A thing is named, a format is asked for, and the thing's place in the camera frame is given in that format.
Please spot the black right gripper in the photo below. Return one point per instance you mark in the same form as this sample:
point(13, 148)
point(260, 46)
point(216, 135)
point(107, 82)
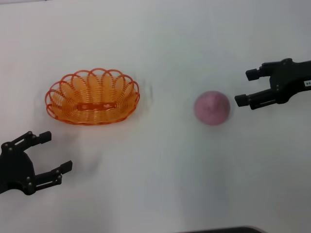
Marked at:
point(289, 80)

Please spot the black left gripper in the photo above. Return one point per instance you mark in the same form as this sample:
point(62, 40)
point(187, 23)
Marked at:
point(17, 170)

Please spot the pink fuzzy peach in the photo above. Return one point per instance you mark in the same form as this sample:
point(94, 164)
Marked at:
point(211, 108)

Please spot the orange woven plastic basket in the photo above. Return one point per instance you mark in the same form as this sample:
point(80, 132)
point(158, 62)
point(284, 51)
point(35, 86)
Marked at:
point(94, 106)

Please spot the dark rounded robot base edge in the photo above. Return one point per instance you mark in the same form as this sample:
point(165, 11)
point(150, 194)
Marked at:
point(230, 230)

